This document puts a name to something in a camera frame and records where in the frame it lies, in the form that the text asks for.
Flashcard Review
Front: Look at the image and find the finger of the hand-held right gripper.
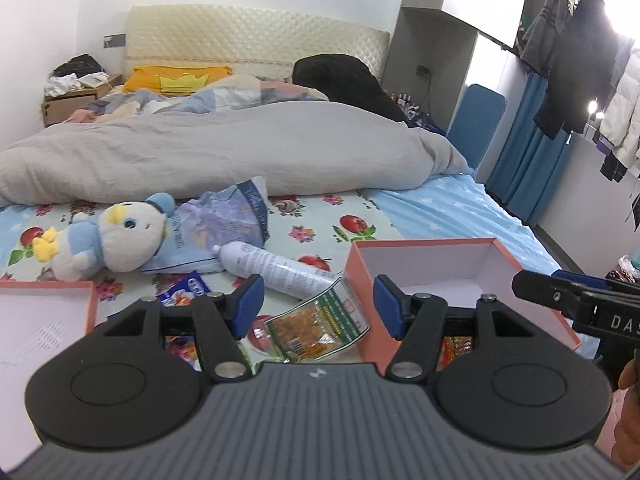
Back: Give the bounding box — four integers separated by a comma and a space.
511, 270, 601, 323
552, 270, 640, 294

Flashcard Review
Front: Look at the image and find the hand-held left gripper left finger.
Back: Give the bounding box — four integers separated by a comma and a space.
70, 274, 265, 385

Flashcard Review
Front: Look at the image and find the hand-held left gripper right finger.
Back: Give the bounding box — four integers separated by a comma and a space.
373, 274, 558, 385

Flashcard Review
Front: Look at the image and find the deep orange cardboard box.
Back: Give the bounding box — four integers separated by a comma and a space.
345, 237, 583, 376

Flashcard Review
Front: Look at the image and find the green label clear snack packet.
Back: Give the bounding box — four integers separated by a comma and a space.
264, 277, 372, 363

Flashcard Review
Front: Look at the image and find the red yellow snack packet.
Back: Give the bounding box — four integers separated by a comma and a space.
442, 337, 473, 368

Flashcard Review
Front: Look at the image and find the person's right hand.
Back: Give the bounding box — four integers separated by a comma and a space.
597, 360, 640, 467

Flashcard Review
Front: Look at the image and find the white spray can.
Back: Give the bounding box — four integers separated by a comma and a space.
212, 241, 341, 302

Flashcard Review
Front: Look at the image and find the blue white snack packet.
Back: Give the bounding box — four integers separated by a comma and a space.
159, 271, 210, 307

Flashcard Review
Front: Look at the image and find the colourful snack packet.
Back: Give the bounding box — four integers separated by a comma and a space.
162, 335, 201, 373

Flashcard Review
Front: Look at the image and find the purple blue plastic bag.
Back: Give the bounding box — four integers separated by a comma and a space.
142, 176, 273, 275

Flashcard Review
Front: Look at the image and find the fruit print sheet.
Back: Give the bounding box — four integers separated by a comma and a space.
0, 187, 406, 376

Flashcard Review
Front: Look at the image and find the blue star bed sheet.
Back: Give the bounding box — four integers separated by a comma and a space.
372, 172, 563, 276

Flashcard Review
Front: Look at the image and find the blue curtain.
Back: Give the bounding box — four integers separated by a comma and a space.
487, 72, 573, 226

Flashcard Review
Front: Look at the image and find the blue white plush duck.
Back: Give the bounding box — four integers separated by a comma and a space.
31, 192, 177, 282

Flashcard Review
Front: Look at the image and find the grey duvet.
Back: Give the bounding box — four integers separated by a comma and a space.
0, 100, 471, 208

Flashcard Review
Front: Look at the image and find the white puffy hanging jacket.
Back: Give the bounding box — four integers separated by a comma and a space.
597, 47, 640, 181

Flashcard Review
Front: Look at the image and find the blue covered chair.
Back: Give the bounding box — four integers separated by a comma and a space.
446, 84, 507, 183

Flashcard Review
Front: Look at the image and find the row of small bottles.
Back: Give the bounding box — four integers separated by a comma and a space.
387, 91, 426, 121

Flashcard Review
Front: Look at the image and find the patchwork quilt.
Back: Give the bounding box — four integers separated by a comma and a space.
65, 74, 328, 126

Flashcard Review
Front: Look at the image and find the shallow orange box lid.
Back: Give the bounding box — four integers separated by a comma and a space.
0, 280, 99, 471

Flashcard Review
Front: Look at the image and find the black hanging coat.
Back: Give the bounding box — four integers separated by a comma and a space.
532, 0, 621, 141

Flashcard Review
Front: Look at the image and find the black garment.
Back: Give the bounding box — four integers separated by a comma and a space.
291, 53, 408, 122

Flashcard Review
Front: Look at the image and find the yellow pillow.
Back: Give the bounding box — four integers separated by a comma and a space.
122, 64, 235, 97

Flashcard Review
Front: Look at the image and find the grey striped hanging jacket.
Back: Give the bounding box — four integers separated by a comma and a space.
520, 0, 573, 78

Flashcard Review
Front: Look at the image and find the cream quilted headboard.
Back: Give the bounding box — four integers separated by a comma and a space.
122, 5, 392, 83

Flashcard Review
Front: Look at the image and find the brown cardboard box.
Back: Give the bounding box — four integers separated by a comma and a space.
41, 74, 123, 128

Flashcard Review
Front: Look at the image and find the white cloth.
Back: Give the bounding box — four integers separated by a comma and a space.
44, 72, 81, 97

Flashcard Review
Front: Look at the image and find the black cloth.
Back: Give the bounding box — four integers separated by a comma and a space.
52, 54, 103, 78

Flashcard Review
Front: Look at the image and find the grey wall cabinet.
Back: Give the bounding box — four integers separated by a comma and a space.
382, 0, 531, 131

